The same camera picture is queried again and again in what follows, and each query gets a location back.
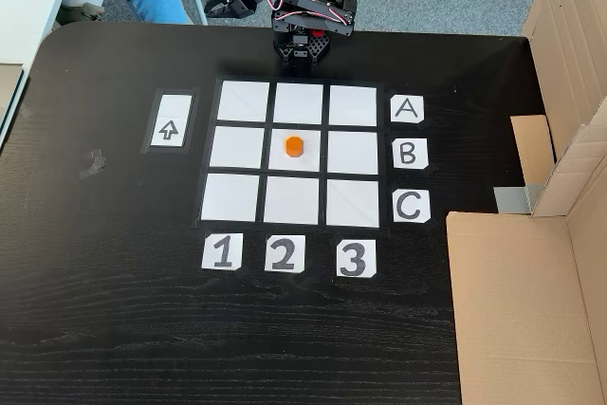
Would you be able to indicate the round orange token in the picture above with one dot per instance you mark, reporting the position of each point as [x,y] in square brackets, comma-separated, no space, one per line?
[294,146]

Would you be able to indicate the white paper grid square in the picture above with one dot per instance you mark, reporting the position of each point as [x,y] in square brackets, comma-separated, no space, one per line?
[290,200]
[230,197]
[352,152]
[242,101]
[299,103]
[310,158]
[236,147]
[353,105]
[352,203]

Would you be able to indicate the white arrow paper sheet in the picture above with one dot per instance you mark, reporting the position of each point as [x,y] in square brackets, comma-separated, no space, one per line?
[171,111]

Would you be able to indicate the paper sheet letter A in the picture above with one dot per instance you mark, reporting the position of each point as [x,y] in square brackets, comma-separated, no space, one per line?
[396,119]

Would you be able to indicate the clear tape scraps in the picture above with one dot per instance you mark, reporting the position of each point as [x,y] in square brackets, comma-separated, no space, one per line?
[92,165]

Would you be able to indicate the paper sheet letter B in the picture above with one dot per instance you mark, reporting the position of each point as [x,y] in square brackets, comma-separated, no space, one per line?
[422,144]

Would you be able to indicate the paper sheet number 1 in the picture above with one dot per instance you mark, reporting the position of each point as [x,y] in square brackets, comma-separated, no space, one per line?
[208,239]

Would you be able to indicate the paper sheet number 2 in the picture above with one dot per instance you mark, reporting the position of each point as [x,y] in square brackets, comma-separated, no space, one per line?
[270,240]

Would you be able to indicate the paper sheet number 3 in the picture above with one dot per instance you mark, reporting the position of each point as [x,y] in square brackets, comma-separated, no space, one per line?
[342,246]

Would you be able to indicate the paper sheet letter C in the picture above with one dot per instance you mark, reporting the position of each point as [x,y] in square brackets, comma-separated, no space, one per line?
[398,217]

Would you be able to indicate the brown cardboard screen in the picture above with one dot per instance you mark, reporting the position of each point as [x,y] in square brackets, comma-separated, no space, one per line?
[512,305]

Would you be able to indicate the grey duct tape strip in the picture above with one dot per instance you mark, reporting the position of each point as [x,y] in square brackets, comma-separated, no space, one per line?
[514,198]

